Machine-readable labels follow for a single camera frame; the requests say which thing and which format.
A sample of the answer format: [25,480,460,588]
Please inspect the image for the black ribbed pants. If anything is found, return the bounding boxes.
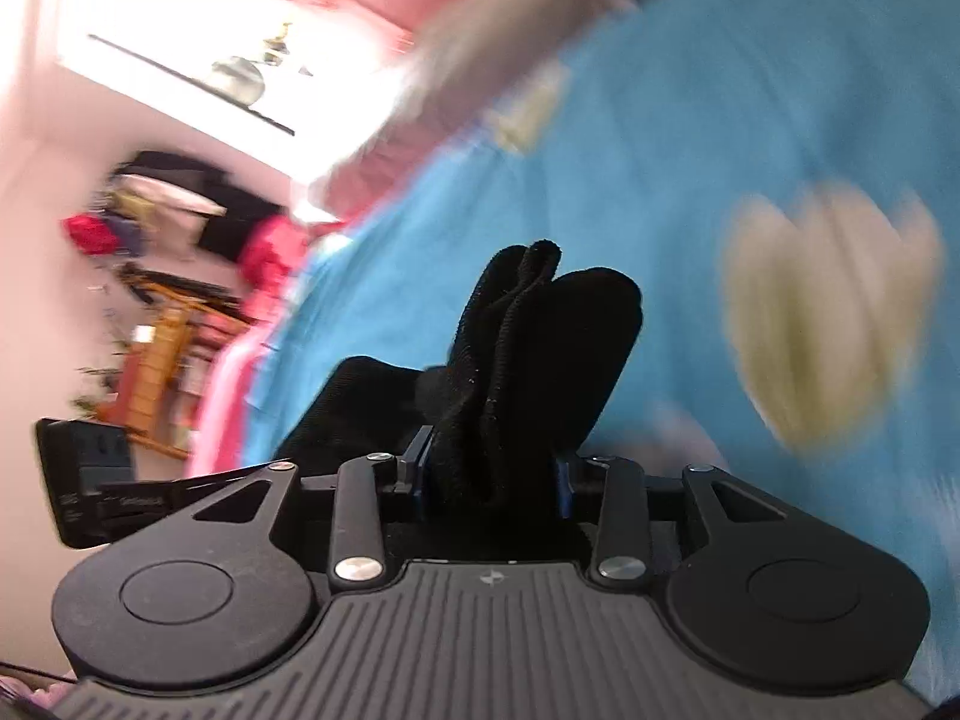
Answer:
[275,241,643,561]

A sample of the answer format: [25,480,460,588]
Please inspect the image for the pink beige pillow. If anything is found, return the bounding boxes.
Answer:
[309,0,635,221]

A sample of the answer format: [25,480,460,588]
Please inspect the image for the blue floral bed sheet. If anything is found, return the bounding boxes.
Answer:
[187,0,960,706]

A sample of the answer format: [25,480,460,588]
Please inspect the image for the wooden shelf rack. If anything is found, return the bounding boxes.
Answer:
[93,262,249,460]

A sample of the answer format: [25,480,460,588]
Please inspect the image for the pink folded towel stack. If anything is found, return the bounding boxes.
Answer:
[238,215,314,322]

